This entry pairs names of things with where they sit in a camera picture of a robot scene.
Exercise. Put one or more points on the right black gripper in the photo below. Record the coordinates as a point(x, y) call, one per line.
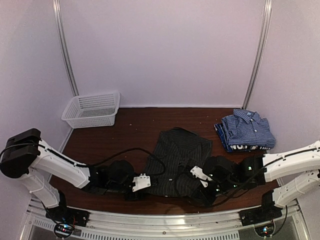
point(204, 197)

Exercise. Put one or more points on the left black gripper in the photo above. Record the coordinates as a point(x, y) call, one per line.
point(130, 197)

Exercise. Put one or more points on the navy shirt white print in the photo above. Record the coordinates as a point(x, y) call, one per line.
point(235, 148)

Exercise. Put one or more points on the blue checkered shirt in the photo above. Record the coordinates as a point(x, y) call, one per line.
point(245, 127)

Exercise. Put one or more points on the dark pinstriped long sleeve shirt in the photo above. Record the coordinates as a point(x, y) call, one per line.
point(180, 150)

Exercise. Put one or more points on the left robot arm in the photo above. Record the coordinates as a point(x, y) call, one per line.
point(26, 157)

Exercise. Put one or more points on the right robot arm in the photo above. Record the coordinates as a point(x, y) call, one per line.
point(304, 161)

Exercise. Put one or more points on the right circuit board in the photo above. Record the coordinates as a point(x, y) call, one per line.
point(265, 231)

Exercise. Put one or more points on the circuit board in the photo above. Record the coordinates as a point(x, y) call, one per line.
point(265, 231)
point(63, 230)

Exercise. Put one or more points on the white perforated plastic basket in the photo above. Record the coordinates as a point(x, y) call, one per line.
point(89, 111)

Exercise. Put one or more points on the left circuit board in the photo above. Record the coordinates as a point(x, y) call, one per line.
point(63, 230)

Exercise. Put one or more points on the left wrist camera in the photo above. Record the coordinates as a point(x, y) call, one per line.
point(123, 179)

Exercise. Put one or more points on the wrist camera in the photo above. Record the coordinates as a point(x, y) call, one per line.
point(123, 179)
point(215, 169)

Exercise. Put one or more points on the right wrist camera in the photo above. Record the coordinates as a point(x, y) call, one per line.
point(215, 169)

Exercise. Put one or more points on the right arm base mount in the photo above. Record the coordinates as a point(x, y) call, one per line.
point(259, 214)

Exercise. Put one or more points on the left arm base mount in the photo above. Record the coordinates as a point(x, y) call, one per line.
point(67, 215)

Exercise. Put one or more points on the front aluminium rail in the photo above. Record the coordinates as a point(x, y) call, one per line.
point(221, 225)

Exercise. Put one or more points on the right aluminium frame post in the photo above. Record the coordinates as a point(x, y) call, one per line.
point(264, 30)

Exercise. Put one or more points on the aluminium frame post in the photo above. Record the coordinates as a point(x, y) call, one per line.
point(264, 30)
point(64, 47)

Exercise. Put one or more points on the left aluminium frame post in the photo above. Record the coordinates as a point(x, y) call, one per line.
point(64, 47)

